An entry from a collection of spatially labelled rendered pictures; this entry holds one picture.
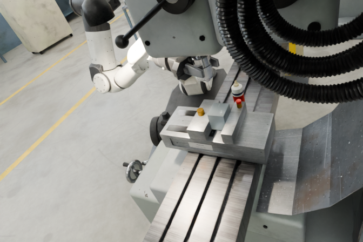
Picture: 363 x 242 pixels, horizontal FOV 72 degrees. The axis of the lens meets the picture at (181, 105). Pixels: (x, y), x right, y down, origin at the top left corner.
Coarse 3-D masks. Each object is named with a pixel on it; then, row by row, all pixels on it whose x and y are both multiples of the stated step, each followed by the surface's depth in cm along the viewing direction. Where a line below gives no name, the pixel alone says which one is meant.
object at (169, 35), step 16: (128, 0) 49; (144, 0) 48; (208, 0) 44; (160, 16) 49; (176, 16) 47; (192, 16) 46; (208, 16) 45; (144, 32) 53; (160, 32) 51; (176, 32) 50; (192, 32) 48; (208, 32) 47; (144, 48) 57; (160, 48) 54; (176, 48) 52; (192, 48) 50; (208, 48) 49
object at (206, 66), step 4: (208, 60) 62; (196, 64) 63; (200, 64) 62; (204, 64) 62; (208, 64) 63; (200, 68) 63; (204, 68) 63; (208, 68) 63; (212, 68) 65; (204, 72) 64; (208, 72) 64; (212, 72) 65; (208, 76) 64; (212, 76) 65; (200, 80) 66; (204, 80) 65
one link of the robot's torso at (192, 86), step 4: (192, 76) 155; (180, 80) 150; (184, 80) 156; (188, 80) 155; (192, 80) 154; (196, 80) 149; (184, 84) 155; (188, 84) 154; (192, 84) 154; (196, 84) 154; (200, 84) 156; (204, 84) 157; (184, 88) 160; (188, 88) 158; (192, 88) 157; (196, 88) 157; (200, 88) 157; (204, 88) 158; (184, 92) 165; (188, 92) 161; (192, 92) 161; (196, 92) 160; (200, 92) 160; (204, 92) 160
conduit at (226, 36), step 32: (224, 0) 24; (256, 0) 26; (224, 32) 26; (256, 32) 27; (288, 32) 32; (320, 32) 32; (352, 32) 29; (256, 64) 28; (288, 64) 29; (320, 64) 28; (352, 64) 26; (288, 96) 29; (320, 96) 27; (352, 96) 25
